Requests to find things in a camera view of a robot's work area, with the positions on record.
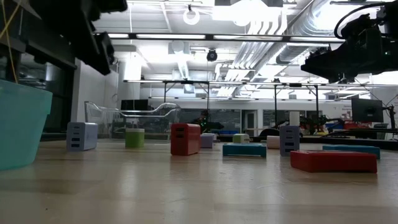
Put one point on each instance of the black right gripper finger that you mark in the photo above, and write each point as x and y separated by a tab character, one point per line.
322	71
319	59

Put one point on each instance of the blue multi-port wall charger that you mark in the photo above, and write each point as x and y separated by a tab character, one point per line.
81	137
206	141
289	140

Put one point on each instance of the turquoise box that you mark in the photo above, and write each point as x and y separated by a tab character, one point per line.
351	148

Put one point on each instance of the pink wall charger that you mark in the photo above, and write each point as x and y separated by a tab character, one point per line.
273	142

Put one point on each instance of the red printed box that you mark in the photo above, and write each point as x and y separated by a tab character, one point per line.
332	161

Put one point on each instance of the green white wall charger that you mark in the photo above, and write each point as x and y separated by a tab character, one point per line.
240	138
135	139

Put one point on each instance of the blue box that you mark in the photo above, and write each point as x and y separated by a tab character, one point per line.
244	150

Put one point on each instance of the red multi-port wall charger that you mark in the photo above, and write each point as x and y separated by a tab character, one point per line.
185	139

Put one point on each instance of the black background robot arm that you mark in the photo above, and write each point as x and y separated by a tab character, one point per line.
314	121
216	125

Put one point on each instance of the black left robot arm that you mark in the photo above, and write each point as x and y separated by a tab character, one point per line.
77	28

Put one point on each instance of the black monitor on arm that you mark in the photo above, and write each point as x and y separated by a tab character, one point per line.
367	110

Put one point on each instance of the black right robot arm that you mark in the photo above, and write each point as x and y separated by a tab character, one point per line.
390	37

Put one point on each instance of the blue background bin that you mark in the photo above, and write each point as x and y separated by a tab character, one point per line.
337	126
228	132

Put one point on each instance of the red background bin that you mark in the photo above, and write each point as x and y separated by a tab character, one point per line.
357	125

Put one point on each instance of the glass door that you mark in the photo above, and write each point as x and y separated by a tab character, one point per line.
249	123

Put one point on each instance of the black overhead light bar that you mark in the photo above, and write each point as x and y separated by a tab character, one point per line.
210	37

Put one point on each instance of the person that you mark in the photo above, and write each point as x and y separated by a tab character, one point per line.
203	114

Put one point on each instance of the clear plastic tray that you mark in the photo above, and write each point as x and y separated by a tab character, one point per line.
169	113

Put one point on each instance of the black background monitor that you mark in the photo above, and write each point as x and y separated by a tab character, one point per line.
141	104
127	104

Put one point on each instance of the translucent green plastic tray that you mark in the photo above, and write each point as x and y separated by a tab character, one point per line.
21	124

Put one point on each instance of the silver ventilation duct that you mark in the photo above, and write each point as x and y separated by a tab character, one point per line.
311	28

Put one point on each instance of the black overhead camera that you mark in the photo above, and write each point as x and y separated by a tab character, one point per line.
212	55

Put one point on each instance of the black background rig frame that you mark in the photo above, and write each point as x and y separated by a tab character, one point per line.
207	93

